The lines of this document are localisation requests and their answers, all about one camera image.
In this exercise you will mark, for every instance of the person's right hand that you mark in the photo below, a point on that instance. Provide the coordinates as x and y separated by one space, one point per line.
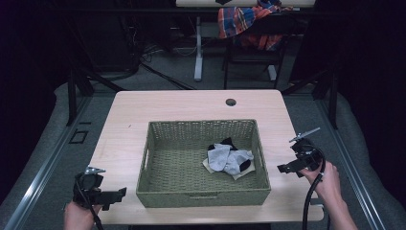
328 185

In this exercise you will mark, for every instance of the white desk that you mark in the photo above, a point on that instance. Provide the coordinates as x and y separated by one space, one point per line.
198 38

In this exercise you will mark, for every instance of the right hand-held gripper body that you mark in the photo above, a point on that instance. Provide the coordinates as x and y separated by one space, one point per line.
306 155

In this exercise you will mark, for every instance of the black metal stand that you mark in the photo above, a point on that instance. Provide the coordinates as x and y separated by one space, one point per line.
333 102
72 96

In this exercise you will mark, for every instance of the black chair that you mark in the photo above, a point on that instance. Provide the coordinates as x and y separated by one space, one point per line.
252 56

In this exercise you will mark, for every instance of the green woven basket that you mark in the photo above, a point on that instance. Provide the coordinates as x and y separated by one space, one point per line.
178 166

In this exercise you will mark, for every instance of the plaid cloth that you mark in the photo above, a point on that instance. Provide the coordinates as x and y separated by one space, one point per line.
236 19

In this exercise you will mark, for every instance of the aluminium rail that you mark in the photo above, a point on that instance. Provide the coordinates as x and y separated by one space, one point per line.
41 174
354 179

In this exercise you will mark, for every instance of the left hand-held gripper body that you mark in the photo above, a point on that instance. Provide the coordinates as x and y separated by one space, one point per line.
87 188

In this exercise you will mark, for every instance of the grey sock with black toe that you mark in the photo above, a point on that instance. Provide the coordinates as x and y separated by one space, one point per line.
237 159
218 158

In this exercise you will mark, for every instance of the pile of socks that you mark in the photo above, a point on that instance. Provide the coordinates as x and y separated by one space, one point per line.
238 176

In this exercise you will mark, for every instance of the person's left hand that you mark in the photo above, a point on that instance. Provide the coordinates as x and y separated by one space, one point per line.
78 218

